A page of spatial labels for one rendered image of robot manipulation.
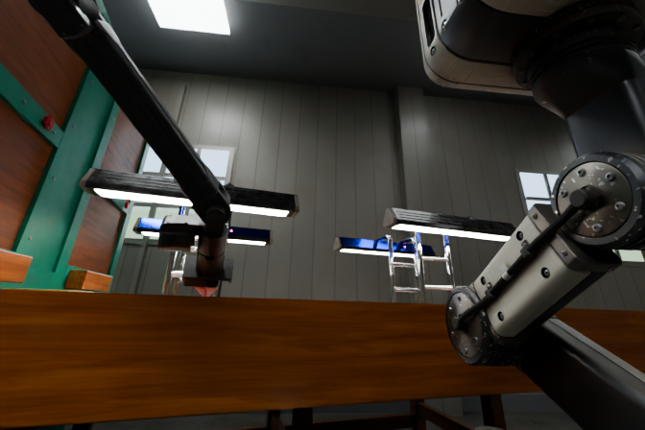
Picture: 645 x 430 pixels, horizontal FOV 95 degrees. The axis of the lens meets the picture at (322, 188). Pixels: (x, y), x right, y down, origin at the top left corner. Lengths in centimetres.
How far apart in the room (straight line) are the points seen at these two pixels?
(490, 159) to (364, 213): 161
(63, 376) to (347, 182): 264
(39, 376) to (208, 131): 282
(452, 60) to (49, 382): 79
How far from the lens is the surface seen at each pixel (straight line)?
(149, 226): 156
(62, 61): 132
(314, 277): 273
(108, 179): 104
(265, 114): 333
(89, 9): 61
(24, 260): 114
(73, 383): 67
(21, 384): 69
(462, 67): 56
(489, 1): 50
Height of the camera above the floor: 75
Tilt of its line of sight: 22 degrees up
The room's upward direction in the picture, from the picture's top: 2 degrees clockwise
